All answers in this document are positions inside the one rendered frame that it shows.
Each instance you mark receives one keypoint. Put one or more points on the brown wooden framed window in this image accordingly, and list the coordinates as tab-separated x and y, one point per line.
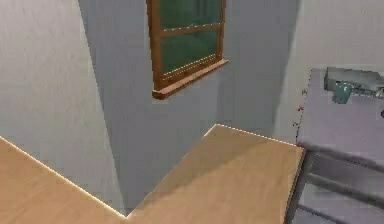
187	43

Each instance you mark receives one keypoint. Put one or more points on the teal cup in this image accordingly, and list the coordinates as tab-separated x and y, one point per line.
342	93

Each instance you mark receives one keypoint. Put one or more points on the grey metal shelf table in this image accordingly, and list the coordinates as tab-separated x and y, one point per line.
343	133

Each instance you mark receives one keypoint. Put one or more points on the teal grey box-shaped object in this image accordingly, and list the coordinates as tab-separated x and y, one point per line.
360	80

